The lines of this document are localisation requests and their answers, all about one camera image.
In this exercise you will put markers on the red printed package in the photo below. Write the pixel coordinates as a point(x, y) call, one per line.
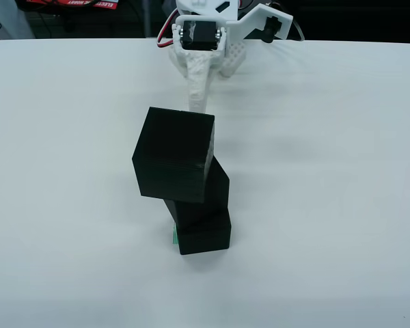
point(89, 4)

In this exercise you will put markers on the black cube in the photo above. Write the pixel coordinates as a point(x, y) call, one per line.
point(174, 153)
point(215, 191)
point(208, 239)

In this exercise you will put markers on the wrist camera on white bracket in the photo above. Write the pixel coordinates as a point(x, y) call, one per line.
point(259, 17)

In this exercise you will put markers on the green striped square marker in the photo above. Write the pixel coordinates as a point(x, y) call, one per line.
point(175, 235)

